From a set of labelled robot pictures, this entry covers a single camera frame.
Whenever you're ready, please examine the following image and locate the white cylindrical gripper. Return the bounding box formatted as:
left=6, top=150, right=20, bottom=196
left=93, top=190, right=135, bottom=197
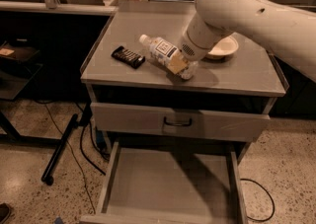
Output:
left=167, top=13, right=231, bottom=74

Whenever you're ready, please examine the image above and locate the clear plastic bottle white cap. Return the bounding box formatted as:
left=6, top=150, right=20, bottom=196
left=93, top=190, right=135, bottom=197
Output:
left=139, top=35, right=198, bottom=80

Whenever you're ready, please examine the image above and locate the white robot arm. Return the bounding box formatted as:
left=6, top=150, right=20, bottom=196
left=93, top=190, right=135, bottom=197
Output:
left=179, top=0, right=316, bottom=81

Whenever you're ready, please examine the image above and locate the upper grey drawer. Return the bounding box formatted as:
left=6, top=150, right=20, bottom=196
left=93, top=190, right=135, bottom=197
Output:
left=91, top=103, right=270, bottom=142

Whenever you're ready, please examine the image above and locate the open grey middle drawer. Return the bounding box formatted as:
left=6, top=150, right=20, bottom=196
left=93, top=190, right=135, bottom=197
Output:
left=80, top=140, right=248, bottom=224

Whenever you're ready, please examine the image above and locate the black snack bar packet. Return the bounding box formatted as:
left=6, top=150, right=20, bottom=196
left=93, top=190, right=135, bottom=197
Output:
left=111, top=46, right=145, bottom=69

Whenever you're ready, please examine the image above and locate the white paper bowl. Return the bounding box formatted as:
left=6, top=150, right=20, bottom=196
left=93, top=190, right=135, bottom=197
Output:
left=206, top=36, right=239, bottom=59

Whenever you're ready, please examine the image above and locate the grey metal cabinet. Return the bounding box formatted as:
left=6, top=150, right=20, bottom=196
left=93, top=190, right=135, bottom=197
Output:
left=81, top=2, right=286, bottom=156

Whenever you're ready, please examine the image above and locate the dark side table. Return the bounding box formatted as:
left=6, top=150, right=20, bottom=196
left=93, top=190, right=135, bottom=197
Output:
left=0, top=38, right=42, bottom=101

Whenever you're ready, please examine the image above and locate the black stand leg with wheel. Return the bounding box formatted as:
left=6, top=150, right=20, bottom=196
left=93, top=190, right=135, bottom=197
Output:
left=41, top=113, right=78, bottom=186

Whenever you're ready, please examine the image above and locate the dark shoe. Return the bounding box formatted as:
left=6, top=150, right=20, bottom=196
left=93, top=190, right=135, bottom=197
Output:
left=0, top=203, right=11, bottom=224

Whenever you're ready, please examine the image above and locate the black drawer handle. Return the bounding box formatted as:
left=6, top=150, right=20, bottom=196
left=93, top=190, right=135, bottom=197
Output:
left=163, top=116, right=193, bottom=127

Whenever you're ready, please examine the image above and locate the black floor cable left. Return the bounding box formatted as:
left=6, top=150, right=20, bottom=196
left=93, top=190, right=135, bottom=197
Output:
left=34, top=99, right=112, bottom=214

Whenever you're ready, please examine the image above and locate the black floor cable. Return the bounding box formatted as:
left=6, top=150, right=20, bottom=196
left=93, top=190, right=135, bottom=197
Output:
left=34, top=99, right=112, bottom=214
left=239, top=178, right=276, bottom=223

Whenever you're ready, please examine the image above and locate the black floor cable right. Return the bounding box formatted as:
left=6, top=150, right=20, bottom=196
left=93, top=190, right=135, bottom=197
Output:
left=239, top=178, right=276, bottom=223

